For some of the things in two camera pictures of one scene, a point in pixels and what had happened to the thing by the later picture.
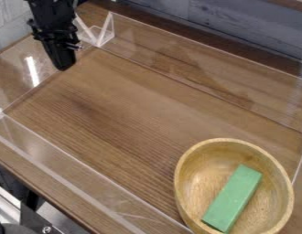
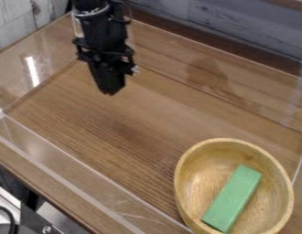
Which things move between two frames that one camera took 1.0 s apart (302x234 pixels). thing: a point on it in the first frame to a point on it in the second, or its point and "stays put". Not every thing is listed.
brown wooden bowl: x=205 y=169 stays put
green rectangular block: x=233 y=197 stays put
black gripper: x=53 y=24 to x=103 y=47
